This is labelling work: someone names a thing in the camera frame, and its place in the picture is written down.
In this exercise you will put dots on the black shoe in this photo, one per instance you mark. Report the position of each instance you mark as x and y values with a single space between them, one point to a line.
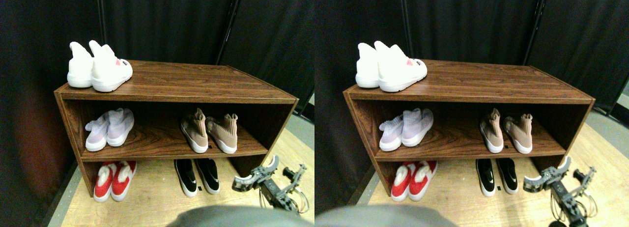
186 180
209 178
486 180
508 178

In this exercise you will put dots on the beige shoe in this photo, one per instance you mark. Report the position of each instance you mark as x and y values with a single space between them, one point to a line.
223 136
195 133
520 136
492 133

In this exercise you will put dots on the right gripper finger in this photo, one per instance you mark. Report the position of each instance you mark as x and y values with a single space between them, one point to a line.
270 168
561 169
245 183
536 183

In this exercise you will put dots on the brown shoe rack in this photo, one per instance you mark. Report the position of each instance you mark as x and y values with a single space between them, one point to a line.
186 82
481 82

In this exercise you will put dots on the white shoe with red mark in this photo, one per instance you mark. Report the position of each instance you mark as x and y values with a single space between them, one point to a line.
400 74
108 74

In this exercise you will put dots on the curtain stand pole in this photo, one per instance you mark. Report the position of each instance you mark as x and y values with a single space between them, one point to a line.
102 18
535 25
229 25

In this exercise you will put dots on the lilac shoe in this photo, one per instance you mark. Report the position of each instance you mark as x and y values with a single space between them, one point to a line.
416 131
96 137
120 131
390 138

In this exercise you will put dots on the black bracket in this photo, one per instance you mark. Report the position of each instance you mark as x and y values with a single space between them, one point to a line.
295 175
585 179

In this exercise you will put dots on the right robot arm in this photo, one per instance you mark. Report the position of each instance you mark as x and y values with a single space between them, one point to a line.
282 197
572 205

